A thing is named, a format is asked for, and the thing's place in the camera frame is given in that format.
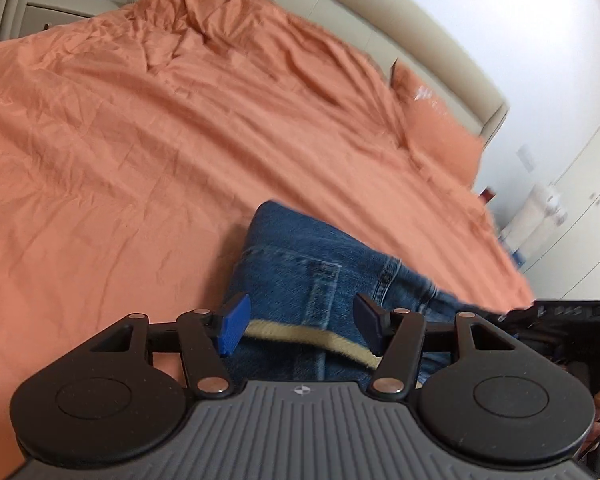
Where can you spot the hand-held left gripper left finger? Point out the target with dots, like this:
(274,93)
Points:
(236,322)

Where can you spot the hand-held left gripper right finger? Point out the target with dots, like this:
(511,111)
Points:
(367,320)

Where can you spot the beige fabric belt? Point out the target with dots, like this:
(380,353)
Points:
(300,337)

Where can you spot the blue denim pants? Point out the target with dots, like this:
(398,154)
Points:
(290,245)

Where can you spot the white alpaca plush toy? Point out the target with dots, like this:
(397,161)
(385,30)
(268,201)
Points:
(552,220)
(525,215)

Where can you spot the white wardrobe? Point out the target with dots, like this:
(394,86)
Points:
(585,200)

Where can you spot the dark red box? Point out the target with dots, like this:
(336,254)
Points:
(487,195)

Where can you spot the orange embroidered pillow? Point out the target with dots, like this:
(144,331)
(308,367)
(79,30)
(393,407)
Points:
(440,135)

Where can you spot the orange bed cover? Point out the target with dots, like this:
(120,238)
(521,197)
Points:
(155,135)

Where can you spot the beige upholstered headboard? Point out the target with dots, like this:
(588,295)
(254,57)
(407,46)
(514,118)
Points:
(380,20)

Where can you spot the beige nightstand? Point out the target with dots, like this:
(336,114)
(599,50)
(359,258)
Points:
(70,7)

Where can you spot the white wall switch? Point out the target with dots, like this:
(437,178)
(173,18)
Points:
(527,159)

